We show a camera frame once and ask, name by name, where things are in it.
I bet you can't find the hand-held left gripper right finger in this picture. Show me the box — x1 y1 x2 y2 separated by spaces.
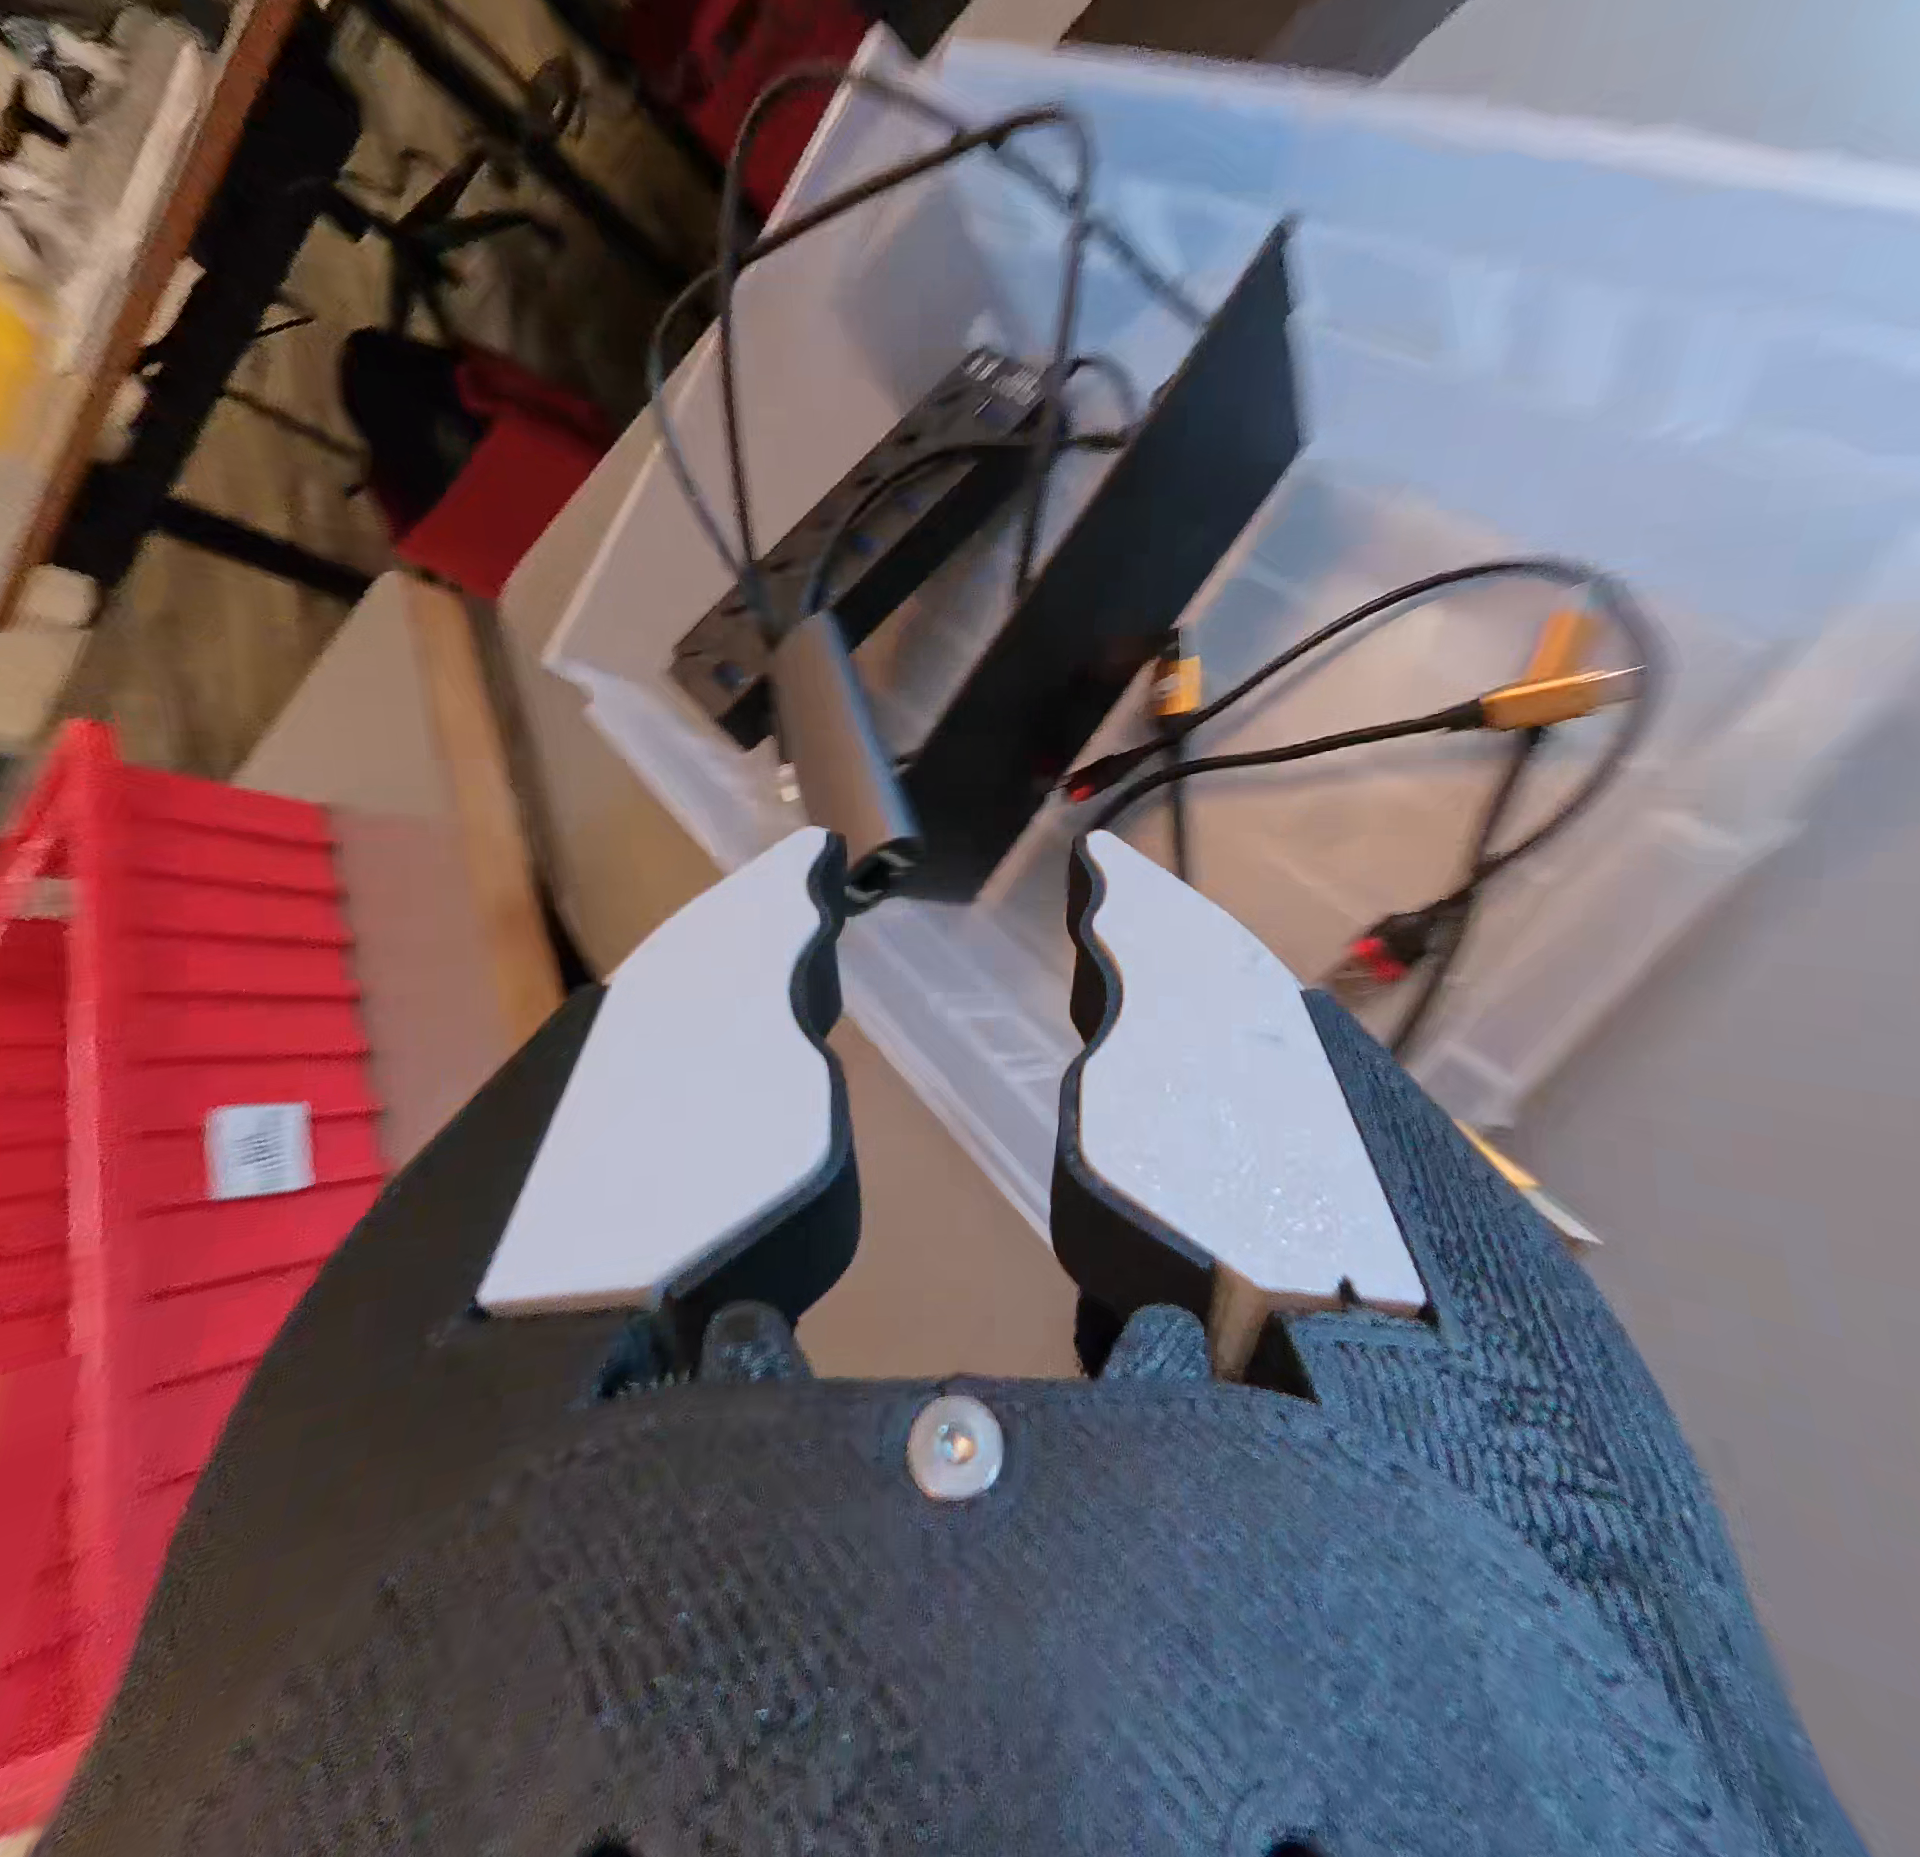
1049 829 1428 1384

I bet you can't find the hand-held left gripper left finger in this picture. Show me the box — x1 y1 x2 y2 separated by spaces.
472 825 862 1357

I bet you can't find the grey aluminium usb hub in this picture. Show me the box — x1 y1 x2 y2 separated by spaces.
772 610 926 887

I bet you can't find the clear plastic bin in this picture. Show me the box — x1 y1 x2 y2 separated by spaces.
500 33 1920 1244

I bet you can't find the pale wooden board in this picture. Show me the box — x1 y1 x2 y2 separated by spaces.
231 566 568 1142

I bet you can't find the ribbed red bin white label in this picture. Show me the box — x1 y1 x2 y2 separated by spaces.
0 716 395 1801

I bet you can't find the black divider panel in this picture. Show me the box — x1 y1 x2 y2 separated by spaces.
897 221 1307 904

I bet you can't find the red bag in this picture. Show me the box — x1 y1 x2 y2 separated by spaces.
625 0 862 165

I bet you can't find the red tote with handles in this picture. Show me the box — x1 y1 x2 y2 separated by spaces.
376 341 616 599

